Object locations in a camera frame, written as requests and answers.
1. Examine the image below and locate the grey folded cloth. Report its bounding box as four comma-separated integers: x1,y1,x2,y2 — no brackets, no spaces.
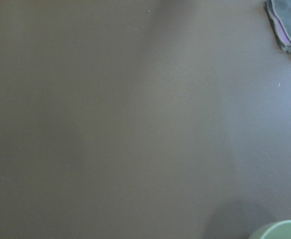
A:
265,0,291,53

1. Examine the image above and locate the mint green bowl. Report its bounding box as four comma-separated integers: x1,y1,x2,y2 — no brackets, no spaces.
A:
248,220,291,239

